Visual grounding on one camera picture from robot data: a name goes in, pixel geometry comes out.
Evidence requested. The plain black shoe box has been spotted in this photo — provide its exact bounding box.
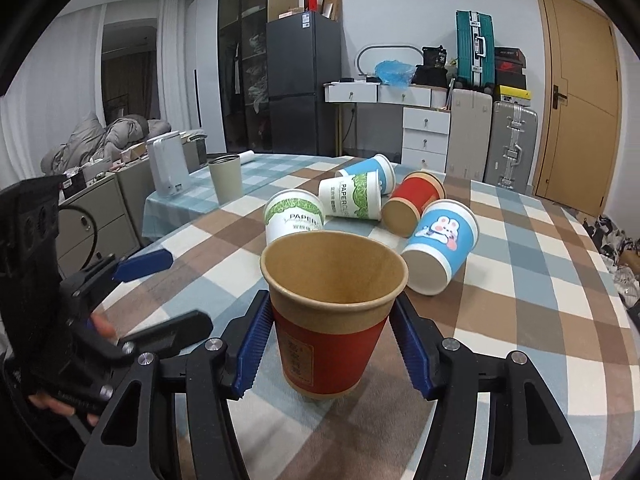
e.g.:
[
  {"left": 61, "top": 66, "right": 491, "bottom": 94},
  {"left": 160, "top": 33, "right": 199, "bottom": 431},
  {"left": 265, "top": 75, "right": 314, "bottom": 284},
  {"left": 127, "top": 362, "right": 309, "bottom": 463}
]
[{"left": 494, "top": 68, "right": 529, "bottom": 90}]

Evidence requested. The silver suitcase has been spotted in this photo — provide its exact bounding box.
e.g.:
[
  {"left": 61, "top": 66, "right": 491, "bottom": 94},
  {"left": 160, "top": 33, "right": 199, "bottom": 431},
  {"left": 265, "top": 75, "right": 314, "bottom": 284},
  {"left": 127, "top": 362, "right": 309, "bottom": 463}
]
[{"left": 482, "top": 100, "right": 540, "bottom": 190}]

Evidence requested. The teal suitcase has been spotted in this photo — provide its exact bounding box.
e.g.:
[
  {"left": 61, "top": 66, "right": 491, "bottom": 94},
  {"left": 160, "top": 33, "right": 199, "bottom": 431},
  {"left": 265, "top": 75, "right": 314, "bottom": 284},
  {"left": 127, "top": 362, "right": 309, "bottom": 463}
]
[{"left": 454, "top": 9, "right": 496, "bottom": 92}]

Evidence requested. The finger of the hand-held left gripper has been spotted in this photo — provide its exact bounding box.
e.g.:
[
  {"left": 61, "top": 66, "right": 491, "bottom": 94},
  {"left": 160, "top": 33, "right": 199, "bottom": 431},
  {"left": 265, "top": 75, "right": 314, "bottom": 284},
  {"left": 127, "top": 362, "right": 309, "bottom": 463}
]
[
  {"left": 62, "top": 249, "right": 175, "bottom": 301},
  {"left": 75, "top": 310, "right": 214, "bottom": 358}
]

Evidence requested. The black bag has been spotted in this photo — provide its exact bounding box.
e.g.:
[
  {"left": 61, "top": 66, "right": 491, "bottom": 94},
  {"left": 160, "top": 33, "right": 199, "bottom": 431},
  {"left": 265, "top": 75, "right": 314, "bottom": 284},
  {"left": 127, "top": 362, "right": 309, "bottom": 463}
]
[{"left": 413, "top": 45, "right": 449, "bottom": 87}]

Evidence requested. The yellow box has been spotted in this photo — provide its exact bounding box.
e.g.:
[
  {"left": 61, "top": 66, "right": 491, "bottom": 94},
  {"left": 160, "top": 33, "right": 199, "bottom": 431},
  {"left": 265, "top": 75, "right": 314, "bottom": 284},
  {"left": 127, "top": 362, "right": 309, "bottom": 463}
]
[{"left": 492, "top": 85, "right": 532, "bottom": 104}]

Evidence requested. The black refrigerator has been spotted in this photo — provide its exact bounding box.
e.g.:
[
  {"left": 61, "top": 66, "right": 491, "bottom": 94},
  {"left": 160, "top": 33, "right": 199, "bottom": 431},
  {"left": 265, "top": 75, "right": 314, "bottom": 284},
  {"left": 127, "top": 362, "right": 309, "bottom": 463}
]
[{"left": 264, "top": 9, "right": 344, "bottom": 156}]

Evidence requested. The blue white paper cup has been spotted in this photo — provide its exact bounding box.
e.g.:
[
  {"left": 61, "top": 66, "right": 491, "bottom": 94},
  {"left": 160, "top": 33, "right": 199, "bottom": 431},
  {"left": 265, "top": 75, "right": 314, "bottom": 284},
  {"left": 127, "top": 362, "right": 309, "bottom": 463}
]
[{"left": 336, "top": 153, "right": 397, "bottom": 196}]

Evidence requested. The black shoe box red logo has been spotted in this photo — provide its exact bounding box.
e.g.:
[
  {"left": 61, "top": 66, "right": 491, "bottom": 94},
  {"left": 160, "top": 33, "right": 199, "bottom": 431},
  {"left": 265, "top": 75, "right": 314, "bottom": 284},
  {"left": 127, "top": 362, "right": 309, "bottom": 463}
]
[{"left": 493, "top": 47, "right": 527, "bottom": 70}]

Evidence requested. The wooden door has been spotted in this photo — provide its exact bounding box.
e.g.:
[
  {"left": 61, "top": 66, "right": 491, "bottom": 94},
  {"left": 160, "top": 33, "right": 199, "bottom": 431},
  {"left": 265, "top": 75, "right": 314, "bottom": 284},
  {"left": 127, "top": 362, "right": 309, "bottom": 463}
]
[{"left": 531, "top": 0, "right": 621, "bottom": 219}]

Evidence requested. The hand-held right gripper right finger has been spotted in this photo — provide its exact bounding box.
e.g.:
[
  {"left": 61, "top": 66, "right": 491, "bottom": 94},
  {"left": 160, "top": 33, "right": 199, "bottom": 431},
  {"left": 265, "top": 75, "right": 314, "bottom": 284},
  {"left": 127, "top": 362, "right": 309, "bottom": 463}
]
[{"left": 387, "top": 293, "right": 584, "bottom": 480}]

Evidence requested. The grey green tumbler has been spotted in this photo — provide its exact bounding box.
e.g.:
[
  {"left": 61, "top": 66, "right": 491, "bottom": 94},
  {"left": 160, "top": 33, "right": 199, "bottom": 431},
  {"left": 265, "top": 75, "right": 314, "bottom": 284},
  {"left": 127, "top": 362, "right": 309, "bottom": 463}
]
[{"left": 208, "top": 155, "right": 244, "bottom": 205}]

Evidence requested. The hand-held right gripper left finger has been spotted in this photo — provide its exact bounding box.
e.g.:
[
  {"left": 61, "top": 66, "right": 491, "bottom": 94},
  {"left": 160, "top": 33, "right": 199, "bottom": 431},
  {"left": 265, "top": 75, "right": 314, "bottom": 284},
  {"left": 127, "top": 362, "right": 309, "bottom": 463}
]
[{"left": 74, "top": 290, "right": 275, "bottom": 480}]

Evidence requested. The green white paper cup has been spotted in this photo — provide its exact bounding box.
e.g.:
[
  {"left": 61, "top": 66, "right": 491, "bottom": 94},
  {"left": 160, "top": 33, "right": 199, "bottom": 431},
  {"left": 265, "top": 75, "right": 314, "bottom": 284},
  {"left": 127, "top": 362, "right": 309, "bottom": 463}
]
[
  {"left": 264, "top": 189, "right": 327, "bottom": 247},
  {"left": 318, "top": 170, "right": 384, "bottom": 222}
]

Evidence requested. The oval mirror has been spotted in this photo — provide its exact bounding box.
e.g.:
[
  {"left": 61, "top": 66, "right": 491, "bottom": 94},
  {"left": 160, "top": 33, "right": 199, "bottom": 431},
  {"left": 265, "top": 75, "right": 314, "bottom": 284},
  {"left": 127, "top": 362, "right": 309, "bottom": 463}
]
[{"left": 355, "top": 43, "right": 424, "bottom": 81}]

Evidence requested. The white electric kettle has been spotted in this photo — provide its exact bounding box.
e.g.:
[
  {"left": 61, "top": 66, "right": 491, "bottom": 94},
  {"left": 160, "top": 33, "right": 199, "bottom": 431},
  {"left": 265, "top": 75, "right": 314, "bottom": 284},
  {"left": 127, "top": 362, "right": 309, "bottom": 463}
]
[{"left": 145, "top": 131, "right": 191, "bottom": 198}]

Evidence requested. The blue rabbit print paper cup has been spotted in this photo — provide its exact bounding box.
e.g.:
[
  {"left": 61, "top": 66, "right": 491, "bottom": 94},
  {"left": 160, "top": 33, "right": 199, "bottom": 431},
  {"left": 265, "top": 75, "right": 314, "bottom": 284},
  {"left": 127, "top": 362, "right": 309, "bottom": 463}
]
[{"left": 401, "top": 198, "right": 480, "bottom": 296}]

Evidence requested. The dark glass door cabinet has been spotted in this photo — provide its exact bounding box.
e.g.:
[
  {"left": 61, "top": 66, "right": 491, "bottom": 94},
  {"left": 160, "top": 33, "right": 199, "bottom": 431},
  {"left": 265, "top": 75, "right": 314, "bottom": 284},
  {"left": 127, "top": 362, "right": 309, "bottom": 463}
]
[{"left": 217, "top": 0, "right": 271, "bottom": 154}]

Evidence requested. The white wardrobe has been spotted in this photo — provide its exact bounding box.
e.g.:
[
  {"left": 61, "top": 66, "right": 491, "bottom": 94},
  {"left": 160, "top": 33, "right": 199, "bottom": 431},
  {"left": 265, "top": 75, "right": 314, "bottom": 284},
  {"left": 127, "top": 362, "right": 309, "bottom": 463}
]
[{"left": 187, "top": 0, "right": 221, "bottom": 137}]

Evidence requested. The white curtain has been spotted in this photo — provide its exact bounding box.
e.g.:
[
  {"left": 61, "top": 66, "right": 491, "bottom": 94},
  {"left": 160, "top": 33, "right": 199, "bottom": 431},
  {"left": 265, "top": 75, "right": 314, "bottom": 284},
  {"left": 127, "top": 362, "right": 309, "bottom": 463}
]
[{"left": 157, "top": 0, "right": 191, "bottom": 127}]

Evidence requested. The white suitcase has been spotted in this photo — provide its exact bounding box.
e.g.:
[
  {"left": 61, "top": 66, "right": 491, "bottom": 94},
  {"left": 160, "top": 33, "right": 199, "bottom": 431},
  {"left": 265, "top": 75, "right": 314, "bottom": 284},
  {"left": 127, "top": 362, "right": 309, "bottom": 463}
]
[{"left": 444, "top": 88, "right": 494, "bottom": 181}]

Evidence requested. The person's left hand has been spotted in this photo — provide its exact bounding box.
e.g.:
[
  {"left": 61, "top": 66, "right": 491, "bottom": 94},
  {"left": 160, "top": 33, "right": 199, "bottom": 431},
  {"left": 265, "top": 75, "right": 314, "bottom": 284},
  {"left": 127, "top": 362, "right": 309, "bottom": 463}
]
[{"left": 27, "top": 313, "right": 120, "bottom": 429}]

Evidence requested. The pile of clothes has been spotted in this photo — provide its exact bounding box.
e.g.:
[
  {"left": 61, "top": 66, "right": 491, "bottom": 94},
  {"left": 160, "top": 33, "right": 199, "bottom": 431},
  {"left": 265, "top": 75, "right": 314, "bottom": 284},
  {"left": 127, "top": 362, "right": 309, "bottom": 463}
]
[{"left": 582, "top": 213, "right": 640, "bottom": 312}]

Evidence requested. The black cable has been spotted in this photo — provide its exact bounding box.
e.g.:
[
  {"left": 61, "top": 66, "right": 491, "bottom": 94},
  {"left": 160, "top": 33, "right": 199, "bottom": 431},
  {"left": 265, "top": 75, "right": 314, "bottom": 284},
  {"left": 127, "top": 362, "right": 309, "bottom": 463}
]
[{"left": 58, "top": 204, "right": 99, "bottom": 272}]

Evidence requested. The blue plastic bag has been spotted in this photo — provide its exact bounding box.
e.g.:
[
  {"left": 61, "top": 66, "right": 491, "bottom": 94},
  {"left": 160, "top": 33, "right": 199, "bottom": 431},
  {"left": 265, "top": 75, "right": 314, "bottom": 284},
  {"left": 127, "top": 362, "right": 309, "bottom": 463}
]
[{"left": 374, "top": 59, "right": 416, "bottom": 89}]

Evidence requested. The pale blue checked tablecloth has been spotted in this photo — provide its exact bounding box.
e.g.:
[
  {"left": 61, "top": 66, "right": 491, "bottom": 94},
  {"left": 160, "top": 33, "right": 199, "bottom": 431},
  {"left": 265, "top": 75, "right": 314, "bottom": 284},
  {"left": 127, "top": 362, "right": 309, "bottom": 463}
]
[{"left": 142, "top": 152, "right": 401, "bottom": 243}]

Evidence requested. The white vanity desk with drawers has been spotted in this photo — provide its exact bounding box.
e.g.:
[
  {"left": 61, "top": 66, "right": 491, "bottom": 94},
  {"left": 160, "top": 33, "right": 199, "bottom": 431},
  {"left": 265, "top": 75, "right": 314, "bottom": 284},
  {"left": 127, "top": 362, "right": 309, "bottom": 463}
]
[{"left": 323, "top": 81, "right": 451, "bottom": 174}]

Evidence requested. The grey duvet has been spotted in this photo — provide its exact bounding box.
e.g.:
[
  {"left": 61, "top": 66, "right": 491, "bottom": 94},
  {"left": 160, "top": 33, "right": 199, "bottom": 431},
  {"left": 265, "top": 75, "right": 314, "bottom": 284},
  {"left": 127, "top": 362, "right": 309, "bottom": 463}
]
[{"left": 40, "top": 112, "right": 174, "bottom": 177}]

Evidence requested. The red kraft paper cup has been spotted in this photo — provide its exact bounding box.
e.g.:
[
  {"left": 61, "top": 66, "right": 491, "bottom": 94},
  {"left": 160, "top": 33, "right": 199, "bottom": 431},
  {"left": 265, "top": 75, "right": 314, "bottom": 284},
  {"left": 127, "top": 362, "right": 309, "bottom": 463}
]
[
  {"left": 260, "top": 231, "right": 409, "bottom": 401},
  {"left": 382, "top": 170, "right": 447, "bottom": 239}
]

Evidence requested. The grey drawer cabinet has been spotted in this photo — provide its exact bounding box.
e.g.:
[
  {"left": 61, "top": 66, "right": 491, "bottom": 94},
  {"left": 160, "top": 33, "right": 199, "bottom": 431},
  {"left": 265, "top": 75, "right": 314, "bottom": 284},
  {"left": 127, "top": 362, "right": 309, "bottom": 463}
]
[{"left": 55, "top": 157, "right": 157, "bottom": 282}]

